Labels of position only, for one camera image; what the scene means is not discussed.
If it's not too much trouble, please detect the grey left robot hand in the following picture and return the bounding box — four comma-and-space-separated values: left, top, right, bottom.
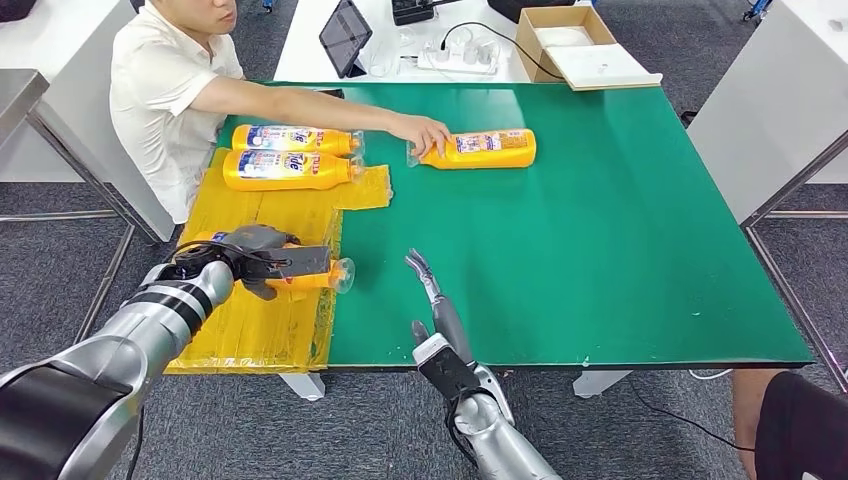
221, 225, 333, 303

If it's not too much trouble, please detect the steel table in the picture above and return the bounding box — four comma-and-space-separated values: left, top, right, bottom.
0, 69, 167, 346

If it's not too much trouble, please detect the brown cardboard box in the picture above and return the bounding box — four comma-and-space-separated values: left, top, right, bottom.
515, 5, 617, 85

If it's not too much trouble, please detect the white foam pad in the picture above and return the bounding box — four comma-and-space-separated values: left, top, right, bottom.
535, 26, 594, 49

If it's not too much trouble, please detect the black power cable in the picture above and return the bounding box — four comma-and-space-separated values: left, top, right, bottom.
440, 21, 566, 81

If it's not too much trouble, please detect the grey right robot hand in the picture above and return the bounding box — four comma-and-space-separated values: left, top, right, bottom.
405, 248, 475, 372

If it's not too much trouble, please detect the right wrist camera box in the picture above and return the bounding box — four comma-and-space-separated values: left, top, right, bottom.
411, 333, 495, 402

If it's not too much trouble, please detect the black electronic device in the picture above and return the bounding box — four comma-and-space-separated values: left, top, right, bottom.
390, 0, 458, 26

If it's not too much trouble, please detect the white table leg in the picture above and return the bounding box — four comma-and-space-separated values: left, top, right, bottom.
572, 368, 634, 400
278, 372, 327, 403

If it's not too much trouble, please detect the black tablet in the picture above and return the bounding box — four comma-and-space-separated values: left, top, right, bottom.
318, 0, 374, 79

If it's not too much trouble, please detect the white table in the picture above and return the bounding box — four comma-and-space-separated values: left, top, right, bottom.
273, 0, 535, 85

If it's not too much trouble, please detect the black floor cable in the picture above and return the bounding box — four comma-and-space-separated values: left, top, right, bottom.
627, 378, 757, 453

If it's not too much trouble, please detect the person's hand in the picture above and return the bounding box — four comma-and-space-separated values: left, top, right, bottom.
390, 113, 454, 160

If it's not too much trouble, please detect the green table mat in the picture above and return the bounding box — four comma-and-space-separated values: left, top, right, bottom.
217, 80, 815, 369

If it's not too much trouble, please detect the orange detergent bottle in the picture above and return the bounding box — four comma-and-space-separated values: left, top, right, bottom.
192, 230, 356, 296
405, 128, 538, 171
222, 148, 364, 193
231, 124, 366, 159

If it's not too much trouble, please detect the black bag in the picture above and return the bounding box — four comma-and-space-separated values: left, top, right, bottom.
486, 0, 578, 24
0, 0, 38, 24

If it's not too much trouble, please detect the white foam board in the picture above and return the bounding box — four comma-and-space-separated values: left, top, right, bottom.
544, 42, 664, 92

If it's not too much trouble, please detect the white desk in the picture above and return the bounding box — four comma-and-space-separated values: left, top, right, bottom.
686, 0, 848, 225
0, 0, 177, 243

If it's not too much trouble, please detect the white power strip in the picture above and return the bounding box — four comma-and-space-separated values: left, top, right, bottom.
415, 33, 501, 76

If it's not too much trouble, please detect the yellow taped cardboard sheet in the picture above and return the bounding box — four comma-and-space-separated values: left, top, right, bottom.
165, 146, 395, 376

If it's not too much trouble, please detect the person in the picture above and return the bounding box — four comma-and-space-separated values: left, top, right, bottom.
731, 367, 848, 480
109, 0, 455, 225

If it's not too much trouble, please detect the steel table frame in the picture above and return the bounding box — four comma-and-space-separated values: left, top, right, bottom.
740, 129, 848, 395

